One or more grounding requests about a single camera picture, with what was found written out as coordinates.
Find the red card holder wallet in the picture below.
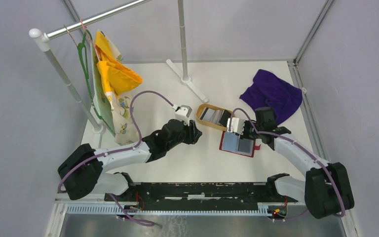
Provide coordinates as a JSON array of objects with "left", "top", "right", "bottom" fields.
[{"left": 219, "top": 131, "right": 261, "bottom": 158}]

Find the black credit card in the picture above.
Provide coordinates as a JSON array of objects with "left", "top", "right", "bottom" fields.
[{"left": 219, "top": 110, "right": 231, "bottom": 127}]

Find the oval wooden tray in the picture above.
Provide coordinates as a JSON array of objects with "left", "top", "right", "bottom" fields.
[{"left": 196, "top": 104, "right": 231, "bottom": 131}]

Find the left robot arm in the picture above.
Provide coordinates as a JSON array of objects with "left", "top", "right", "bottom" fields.
[{"left": 57, "top": 119, "right": 202, "bottom": 201}]

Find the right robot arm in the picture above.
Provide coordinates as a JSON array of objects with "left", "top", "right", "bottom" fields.
[{"left": 227, "top": 107, "right": 354, "bottom": 219}]

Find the silver credit card in tray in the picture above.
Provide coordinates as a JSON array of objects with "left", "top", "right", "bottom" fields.
[{"left": 200, "top": 108, "right": 223, "bottom": 124}]

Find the purple cloth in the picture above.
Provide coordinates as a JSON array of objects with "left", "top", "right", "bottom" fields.
[{"left": 239, "top": 69, "right": 303, "bottom": 125}]

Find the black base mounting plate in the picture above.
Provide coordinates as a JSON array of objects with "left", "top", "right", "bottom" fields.
[{"left": 115, "top": 182, "right": 297, "bottom": 211}]

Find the yellow dinosaur print garment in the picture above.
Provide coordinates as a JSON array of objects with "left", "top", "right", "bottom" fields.
[{"left": 92, "top": 31, "right": 143, "bottom": 145}]

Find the green clothes hanger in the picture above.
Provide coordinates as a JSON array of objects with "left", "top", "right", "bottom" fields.
[{"left": 76, "top": 30, "right": 102, "bottom": 120}]

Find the metal clothes rack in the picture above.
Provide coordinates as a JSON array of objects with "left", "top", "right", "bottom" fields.
[{"left": 28, "top": 0, "right": 209, "bottom": 148}]

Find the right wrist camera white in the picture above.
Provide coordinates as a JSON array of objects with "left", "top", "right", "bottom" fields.
[{"left": 227, "top": 117, "right": 245, "bottom": 135}]

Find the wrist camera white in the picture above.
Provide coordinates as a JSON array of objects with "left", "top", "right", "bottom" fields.
[
  {"left": 173, "top": 105, "right": 192, "bottom": 126},
  {"left": 227, "top": 117, "right": 245, "bottom": 135}
]

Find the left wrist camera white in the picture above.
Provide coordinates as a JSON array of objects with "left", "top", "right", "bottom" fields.
[{"left": 173, "top": 105, "right": 192, "bottom": 126}]

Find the white cable duct strip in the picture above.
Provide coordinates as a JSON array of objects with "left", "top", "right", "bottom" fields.
[{"left": 66, "top": 203, "right": 272, "bottom": 217}]

